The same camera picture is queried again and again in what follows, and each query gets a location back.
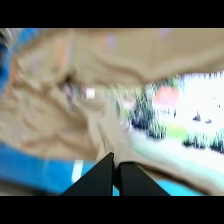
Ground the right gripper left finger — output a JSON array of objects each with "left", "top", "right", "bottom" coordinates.
[{"left": 61, "top": 151, "right": 116, "bottom": 197}]

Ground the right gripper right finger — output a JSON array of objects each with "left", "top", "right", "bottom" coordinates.
[{"left": 117, "top": 161, "right": 171, "bottom": 197}]

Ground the tan garment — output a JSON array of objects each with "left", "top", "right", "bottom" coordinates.
[{"left": 0, "top": 27, "right": 224, "bottom": 196}]

